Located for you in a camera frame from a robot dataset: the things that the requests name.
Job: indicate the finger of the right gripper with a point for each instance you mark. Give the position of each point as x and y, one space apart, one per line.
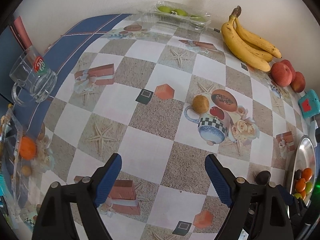
286 196

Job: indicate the teal plastic box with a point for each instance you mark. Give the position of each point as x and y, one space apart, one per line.
309 104

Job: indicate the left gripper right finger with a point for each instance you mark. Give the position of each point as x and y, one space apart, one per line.
259 210

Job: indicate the pale pink apple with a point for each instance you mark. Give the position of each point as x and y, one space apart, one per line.
281 74

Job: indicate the clear plastic fruit tray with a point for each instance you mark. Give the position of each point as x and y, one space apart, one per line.
14 185

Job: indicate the large steel basin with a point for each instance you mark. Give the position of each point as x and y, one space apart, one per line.
303 157

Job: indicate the red apple middle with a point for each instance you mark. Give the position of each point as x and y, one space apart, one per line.
288 63

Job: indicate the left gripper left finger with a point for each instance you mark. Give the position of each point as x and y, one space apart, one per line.
55 219

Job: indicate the small green fruit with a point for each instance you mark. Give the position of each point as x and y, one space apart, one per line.
297 195

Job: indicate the glass mug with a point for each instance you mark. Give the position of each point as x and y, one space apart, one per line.
31 74

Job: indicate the yellow banana bunch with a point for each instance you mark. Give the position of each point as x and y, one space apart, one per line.
248 47

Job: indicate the clear bag of green fruits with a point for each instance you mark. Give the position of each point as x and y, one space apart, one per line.
175 14

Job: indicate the dark plum front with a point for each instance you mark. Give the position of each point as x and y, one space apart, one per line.
298 174

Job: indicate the black charger on white base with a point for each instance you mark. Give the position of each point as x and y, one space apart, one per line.
314 125

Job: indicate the red apple right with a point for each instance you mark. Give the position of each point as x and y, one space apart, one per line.
298 83

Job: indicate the orange tangerine with stem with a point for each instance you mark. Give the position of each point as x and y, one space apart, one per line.
300 185

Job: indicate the orange tangerine front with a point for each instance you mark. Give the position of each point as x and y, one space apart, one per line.
307 174

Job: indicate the dark plum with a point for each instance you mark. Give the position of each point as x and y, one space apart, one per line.
298 174
263 177

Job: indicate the large green fruit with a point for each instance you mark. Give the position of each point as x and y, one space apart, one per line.
309 187

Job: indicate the red apple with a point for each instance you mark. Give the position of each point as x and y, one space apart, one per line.
288 63
298 83

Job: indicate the small brown longan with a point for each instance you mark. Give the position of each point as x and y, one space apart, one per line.
200 104

